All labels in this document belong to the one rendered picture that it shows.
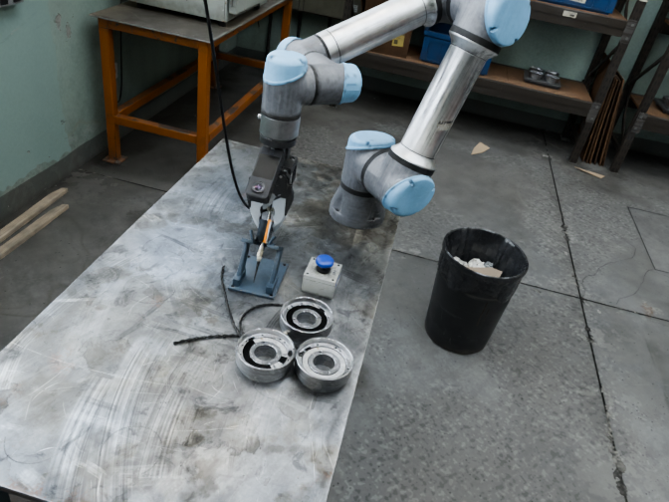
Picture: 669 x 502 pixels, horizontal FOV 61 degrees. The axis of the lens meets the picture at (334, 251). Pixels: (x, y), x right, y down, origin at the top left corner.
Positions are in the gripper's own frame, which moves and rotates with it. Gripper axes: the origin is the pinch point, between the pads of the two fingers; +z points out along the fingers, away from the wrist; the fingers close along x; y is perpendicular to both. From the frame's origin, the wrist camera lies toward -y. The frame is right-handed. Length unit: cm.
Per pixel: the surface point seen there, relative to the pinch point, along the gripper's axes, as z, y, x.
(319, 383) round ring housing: 9.0, -30.7, -18.9
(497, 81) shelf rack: 46, 319, -85
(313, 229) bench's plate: 11.8, 21.2, -7.3
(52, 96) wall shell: 48, 140, 140
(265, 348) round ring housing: 9.8, -24.7, -7.7
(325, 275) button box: 7.3, -2.2, -14.3
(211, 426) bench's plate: 11.9, -42.3, -3.9
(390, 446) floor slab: 92, 25, -44
